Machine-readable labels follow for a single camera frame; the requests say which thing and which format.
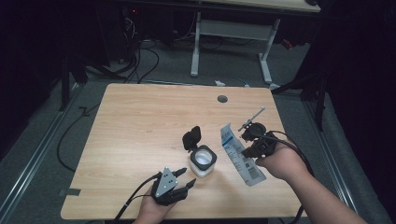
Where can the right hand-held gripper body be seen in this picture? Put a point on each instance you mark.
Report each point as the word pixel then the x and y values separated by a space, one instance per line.
pixel 264 144

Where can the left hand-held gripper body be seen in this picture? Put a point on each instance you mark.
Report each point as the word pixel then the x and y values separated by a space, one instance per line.
pixel 165 183

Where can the white and blue packet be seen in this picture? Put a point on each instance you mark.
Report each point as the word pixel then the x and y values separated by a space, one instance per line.
pixel 239 158

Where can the glass jar with black lid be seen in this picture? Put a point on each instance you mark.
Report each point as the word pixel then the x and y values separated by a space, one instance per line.
pixel 203 160

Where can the person's right hand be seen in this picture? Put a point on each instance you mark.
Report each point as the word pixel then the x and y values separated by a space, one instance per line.
pixel 285 163

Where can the person's left hand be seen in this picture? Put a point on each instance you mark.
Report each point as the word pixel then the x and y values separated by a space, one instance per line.
pixel 151 213

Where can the black table grommet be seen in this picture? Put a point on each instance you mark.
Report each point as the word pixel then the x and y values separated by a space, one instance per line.
pixel 222 99

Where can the black stand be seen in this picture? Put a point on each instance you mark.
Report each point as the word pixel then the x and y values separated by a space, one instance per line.
pixel 320 105
pixel 64 90

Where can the white scrap on floor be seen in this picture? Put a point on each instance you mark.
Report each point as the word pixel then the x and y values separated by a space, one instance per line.
pixel 219 83

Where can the white-framed desk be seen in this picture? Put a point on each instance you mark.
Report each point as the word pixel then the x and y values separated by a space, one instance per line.
pixel 233 29

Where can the black computer tower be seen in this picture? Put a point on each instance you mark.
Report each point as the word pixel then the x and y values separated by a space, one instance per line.
pixel 130 31

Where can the metal floor rail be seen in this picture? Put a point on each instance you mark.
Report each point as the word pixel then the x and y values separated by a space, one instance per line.
pixel 330 161
pixel 37 155

